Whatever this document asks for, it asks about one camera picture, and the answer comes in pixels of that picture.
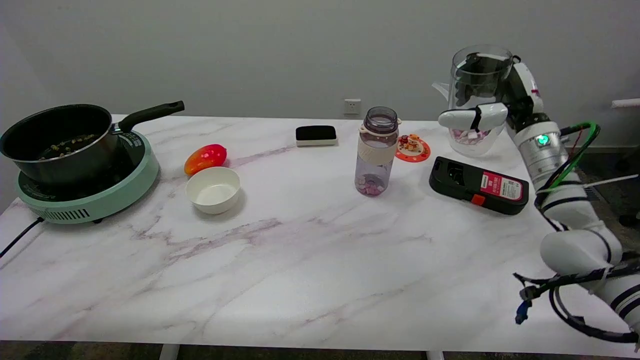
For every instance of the white bowl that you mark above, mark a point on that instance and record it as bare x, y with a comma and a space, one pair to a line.
213, 192

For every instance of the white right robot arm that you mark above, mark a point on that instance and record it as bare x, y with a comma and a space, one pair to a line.
545, 160

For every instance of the red orange toy mango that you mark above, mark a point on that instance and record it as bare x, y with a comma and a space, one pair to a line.
205, 158

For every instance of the white wall socket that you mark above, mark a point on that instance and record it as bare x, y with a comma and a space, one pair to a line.
352, 106

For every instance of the clear purple water bottle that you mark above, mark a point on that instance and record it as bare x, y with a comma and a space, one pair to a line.
376, 150

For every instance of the black whiteboard eraser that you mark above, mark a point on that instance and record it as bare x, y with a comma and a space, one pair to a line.
316, 133

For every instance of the white zip tie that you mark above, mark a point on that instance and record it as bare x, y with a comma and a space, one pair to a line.
600, 182

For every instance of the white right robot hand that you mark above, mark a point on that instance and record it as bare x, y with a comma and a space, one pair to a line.
526, 90

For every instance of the black device with red label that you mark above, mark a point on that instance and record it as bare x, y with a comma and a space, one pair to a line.
460, 182

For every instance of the white bar at wall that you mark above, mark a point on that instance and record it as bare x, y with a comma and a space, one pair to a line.
627, 103

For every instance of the white table leg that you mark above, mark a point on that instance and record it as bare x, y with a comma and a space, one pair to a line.
435, 355
169, 352

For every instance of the clear measuring cup with spout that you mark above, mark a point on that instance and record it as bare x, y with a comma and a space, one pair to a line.
467, 75

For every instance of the round coaster with small figurines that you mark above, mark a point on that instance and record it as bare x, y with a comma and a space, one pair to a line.
419, 152

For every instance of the mint green induction cooker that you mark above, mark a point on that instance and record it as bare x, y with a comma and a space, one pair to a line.
125, 192

